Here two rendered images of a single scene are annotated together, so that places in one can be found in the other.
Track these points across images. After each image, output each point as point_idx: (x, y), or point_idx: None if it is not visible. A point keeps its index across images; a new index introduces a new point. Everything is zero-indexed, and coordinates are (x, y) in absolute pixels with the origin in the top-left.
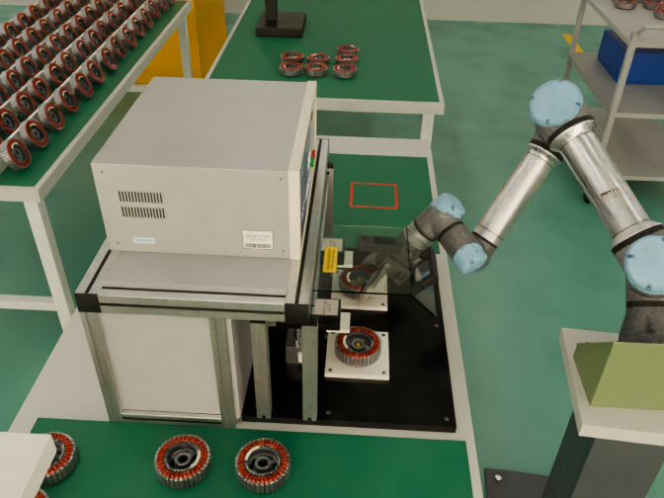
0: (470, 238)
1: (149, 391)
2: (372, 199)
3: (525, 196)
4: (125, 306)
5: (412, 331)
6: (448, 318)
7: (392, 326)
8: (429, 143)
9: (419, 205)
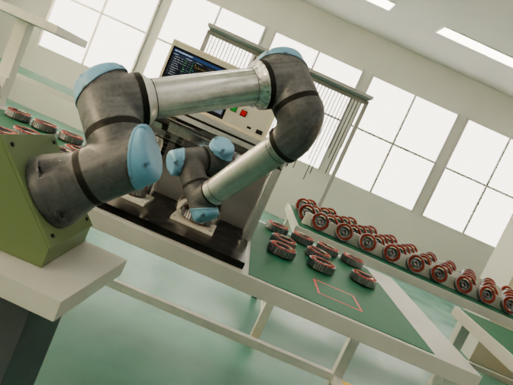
0: (189, 149)
1: None
2: (329, 290)
3: (238, 159)
4: None
5: (143, 211)
6: (158, 235)
7: (152, 211)
8: (472, 372)
9: (329, 304)
